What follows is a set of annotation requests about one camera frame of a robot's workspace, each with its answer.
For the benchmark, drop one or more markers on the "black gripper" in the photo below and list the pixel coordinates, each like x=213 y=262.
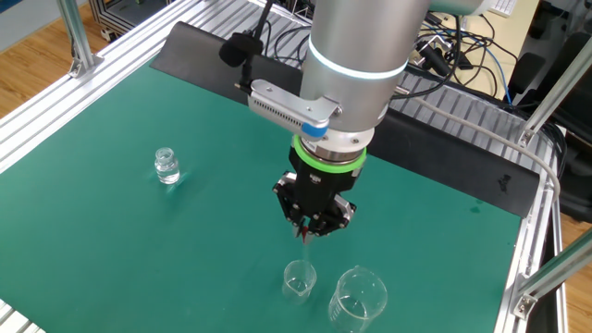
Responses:
x=324 y=185

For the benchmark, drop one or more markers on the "glass dropper red bulb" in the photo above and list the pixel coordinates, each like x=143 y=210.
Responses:
x=304 y=237

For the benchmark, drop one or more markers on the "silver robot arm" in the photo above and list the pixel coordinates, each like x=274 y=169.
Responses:
x=361 y=69

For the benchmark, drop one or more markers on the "small glass beaker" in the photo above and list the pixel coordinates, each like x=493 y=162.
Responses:
x=298 y=287

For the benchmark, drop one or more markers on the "large glass beaker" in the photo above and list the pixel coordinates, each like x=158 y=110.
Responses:
x=365 y=300

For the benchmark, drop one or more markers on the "small clear glass bottle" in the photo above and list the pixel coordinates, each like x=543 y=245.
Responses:
x=167 y=173

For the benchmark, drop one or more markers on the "green table mat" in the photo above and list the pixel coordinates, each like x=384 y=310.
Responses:
x=139 y=254

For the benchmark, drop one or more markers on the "black office chair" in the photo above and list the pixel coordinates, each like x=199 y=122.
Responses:
x=578 y=176

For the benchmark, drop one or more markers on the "white keyboard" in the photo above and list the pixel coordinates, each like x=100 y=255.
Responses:
x=504 y=5

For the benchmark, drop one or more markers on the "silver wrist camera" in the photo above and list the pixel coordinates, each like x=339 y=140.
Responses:
x=287 y=108

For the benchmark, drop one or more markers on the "aluminium frame post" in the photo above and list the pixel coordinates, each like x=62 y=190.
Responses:
x=76 y=37
x=555 y=92
x=555 y=273

